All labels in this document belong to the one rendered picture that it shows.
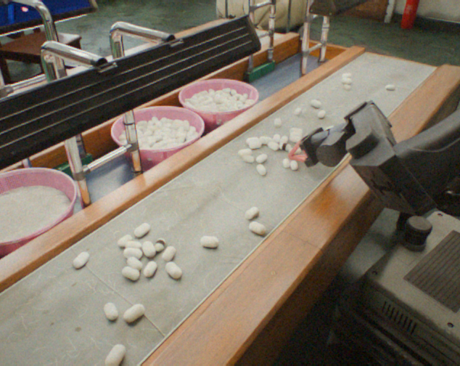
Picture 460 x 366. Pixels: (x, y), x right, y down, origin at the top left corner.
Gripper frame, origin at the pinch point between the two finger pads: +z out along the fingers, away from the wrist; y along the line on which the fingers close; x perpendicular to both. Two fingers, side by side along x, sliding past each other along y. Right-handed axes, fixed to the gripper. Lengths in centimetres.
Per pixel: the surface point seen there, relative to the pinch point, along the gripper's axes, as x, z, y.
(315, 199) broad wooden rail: 8.4, -11.7, 13.8
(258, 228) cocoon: 5.7, -7.3, 28.9
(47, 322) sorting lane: -3, 7, 68
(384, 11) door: -30, 134, -439
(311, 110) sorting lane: -5.4, 8.8, -30.5
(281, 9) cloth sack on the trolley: -74, 139, -251
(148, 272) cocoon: 0, 0, 51
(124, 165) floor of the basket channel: -20.1, 37.7, 22.5
